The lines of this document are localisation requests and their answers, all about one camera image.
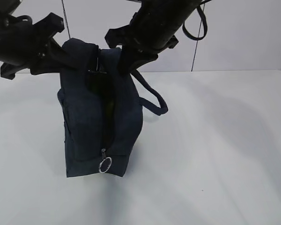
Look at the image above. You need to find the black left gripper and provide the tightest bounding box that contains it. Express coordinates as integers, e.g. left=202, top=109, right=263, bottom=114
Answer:
left=0, top=0, right=100, bottom=79

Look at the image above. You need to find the green cucumber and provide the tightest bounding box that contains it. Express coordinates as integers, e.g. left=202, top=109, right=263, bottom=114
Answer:
left=88, top=71, right=115, bottom=143

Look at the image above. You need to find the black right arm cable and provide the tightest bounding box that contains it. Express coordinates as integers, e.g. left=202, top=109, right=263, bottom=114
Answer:
left=182, top=0, right=208, bottom=41

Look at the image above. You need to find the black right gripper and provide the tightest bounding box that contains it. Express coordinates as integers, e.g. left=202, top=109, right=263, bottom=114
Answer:
left=105, top=0, right=194, bottom=75

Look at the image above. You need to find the dark navy fabric lunch bag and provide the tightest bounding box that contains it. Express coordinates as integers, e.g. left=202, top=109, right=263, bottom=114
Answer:
left=57, top=38, right=168, bottom=178

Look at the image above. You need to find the silver zipper pull ring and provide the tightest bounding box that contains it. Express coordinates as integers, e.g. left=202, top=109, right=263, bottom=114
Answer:
left=98, top=148, right=112, bottom=174

